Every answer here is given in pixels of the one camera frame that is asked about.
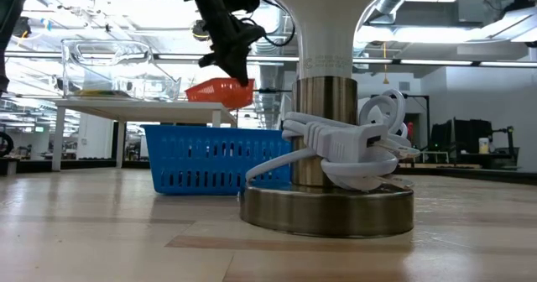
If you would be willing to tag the clear plastic bin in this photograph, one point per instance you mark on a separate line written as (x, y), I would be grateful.
(126, 85)

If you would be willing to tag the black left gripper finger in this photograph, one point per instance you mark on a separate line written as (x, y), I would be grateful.
(209, 60)
(239, 68)

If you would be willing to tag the brass lamp with white bulb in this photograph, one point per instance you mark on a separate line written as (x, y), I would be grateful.
(327, 210)

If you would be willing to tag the blue plastic basket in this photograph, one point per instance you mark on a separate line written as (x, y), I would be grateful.
(210, 160)

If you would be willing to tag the white background table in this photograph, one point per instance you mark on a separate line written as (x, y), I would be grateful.
(126, 111)

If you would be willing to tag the black background frame stand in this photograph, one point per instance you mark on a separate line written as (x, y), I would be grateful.
(272, 91)

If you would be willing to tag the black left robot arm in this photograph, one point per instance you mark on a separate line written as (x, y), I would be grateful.
(12, 13)

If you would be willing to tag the yellow item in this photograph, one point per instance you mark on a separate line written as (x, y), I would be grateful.
(100, 93)

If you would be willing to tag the orange plastic basket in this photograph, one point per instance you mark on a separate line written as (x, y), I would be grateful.
(218, 92)

